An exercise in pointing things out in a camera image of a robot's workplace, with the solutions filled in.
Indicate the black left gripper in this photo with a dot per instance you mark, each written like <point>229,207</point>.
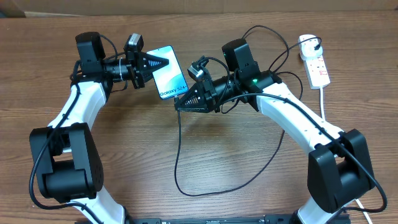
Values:
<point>138,63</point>

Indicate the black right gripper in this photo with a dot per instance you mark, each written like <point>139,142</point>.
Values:
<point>208,95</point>

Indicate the Samsung Galaxy smartphone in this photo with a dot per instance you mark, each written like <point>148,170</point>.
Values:
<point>169,80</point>

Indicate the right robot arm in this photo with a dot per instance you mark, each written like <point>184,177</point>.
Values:
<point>339,164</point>

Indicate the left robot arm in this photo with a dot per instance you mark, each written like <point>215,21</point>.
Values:
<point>67,170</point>

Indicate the white charger plug adapter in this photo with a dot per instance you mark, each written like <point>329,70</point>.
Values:
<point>310,47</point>

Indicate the white power strip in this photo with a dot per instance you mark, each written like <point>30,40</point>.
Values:
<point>317,73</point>

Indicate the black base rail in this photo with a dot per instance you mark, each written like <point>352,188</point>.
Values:
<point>267,219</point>

